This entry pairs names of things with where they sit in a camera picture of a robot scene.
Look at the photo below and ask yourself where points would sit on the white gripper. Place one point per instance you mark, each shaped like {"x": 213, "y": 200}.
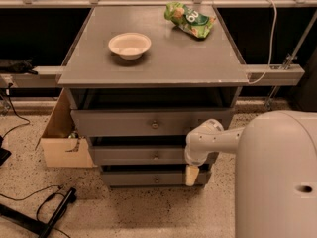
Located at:
{"x": 194, "y": 158}

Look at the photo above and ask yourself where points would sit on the grey drawer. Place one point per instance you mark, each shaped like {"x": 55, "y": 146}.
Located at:
{"x": 137, "y": 155}
{"x": 119, "y": 123}
{"x": 116, "y": 179}

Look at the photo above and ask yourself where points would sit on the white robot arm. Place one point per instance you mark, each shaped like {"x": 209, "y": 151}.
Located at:
{"x": 275, "y": 171}

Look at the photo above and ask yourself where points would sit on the grey bottom drawer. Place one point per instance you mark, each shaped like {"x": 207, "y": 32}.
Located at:
{"x": 116, "y": 179}

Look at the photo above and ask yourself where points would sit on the grey top drawer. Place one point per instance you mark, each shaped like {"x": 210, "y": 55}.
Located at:
{"x": 119, "y": 123}

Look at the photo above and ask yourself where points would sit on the cardboard box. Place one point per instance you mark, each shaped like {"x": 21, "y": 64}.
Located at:
{"x": 63, "y": 146}

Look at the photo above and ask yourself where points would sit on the green snack bag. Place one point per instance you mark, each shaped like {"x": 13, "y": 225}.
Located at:
{"x": 189, "y": 20}

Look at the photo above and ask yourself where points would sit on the black metal stand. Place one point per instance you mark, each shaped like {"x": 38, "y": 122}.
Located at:
{"x": 41, "y": 229}

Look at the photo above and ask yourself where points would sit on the front metal rail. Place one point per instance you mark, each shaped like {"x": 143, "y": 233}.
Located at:
{"x": 108, "y": 76}

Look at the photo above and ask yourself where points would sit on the black object on rail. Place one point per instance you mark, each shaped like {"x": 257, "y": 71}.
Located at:
{"x": 16, "y": 66}

